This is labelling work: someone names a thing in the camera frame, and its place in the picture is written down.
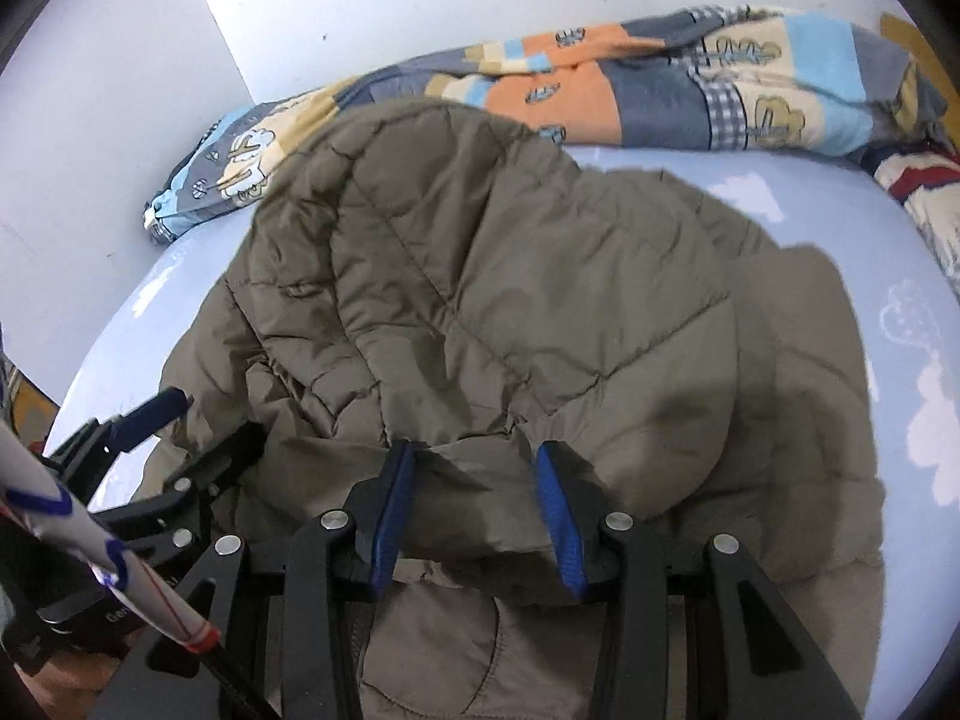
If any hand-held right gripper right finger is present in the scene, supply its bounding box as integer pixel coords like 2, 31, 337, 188
534, 441, 863, 720

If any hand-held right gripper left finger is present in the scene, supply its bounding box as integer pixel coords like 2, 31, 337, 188
112, 441, 417, 720

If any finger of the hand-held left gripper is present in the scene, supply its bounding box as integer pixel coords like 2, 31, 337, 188
41, 388, 190, 485
90, 424, 267, 556

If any brown puffer jacket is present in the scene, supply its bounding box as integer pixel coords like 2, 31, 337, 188
131, 100, 886, 720

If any wooden headboard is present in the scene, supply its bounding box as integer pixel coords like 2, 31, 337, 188
877, 11, 942, 65

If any patchwork cartoon blanket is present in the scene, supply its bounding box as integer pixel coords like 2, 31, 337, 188
141, 4, 947, 245

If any blue star print pillow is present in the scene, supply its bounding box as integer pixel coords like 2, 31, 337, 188
862, 148, 960, 278

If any white wrapped cable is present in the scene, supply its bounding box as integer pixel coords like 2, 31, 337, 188
0, 420, 278, 720

